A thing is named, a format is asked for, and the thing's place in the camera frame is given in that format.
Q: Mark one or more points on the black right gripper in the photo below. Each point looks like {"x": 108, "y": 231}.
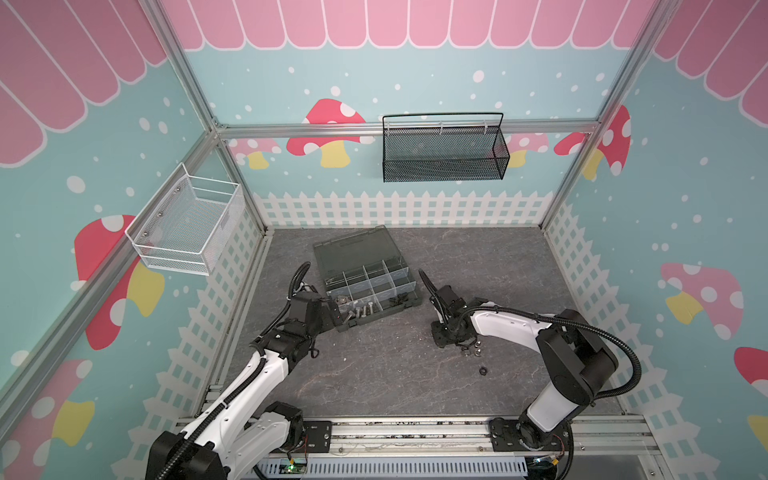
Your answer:
{"x": 444, "y": 301}

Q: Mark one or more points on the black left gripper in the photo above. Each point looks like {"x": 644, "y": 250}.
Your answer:
{"x": 328, "y": 322}

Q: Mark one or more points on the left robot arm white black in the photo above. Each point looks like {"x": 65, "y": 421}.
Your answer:
{"x": 240, "y": 408}

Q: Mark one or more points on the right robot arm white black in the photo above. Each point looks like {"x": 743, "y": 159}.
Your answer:
{"x": 584, "y": 362}

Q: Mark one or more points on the green plastic compartment organizer box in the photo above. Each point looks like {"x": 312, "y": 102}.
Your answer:
{"x": 362, "y": 268}

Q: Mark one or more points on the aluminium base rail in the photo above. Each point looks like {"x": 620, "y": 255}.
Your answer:
{"x": 602, "y": 446}

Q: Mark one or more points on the white wire mesh basket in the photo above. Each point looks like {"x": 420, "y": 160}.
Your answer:
{"x": 187, "y": 224}

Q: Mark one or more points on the black wire mesh basket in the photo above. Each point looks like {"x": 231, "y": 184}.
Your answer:
{"x": 441, "y": 147}

